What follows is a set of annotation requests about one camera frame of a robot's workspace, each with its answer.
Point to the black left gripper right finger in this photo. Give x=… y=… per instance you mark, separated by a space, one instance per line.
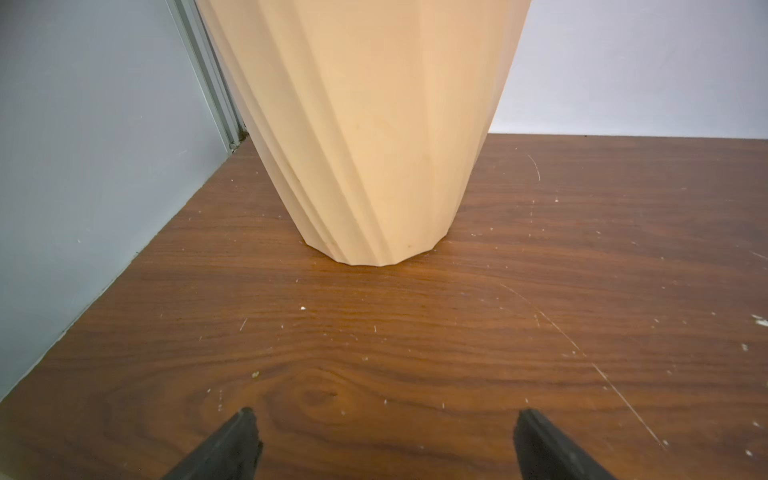
x=545 y=452

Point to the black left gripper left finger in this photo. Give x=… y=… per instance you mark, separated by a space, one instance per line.
x=231 y=452

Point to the large beige ribbed flower pot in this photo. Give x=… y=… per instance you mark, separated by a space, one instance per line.
x=368 y=116

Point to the aluminium corner frame post left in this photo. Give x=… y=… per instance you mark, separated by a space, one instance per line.
x=208 y=71

